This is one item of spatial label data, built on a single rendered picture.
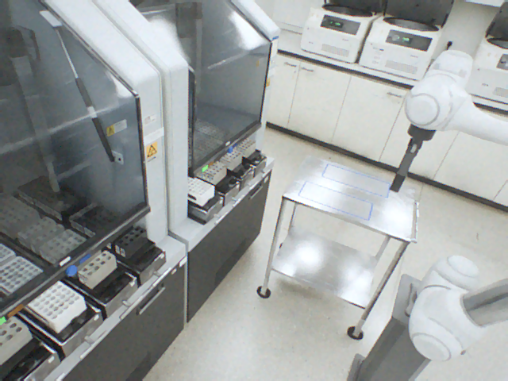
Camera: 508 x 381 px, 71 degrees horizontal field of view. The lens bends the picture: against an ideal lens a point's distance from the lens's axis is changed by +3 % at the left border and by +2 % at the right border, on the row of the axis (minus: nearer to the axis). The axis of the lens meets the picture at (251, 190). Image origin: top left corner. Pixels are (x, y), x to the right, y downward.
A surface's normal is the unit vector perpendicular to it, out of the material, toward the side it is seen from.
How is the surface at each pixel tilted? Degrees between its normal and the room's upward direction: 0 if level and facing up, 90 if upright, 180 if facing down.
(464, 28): 90
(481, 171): 90
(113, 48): 29
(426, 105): 92
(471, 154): 90
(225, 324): 0
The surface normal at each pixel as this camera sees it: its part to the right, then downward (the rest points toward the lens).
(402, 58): -0.48, 0.49
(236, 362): 0.12, -0.79
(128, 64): 0.53, -0.50
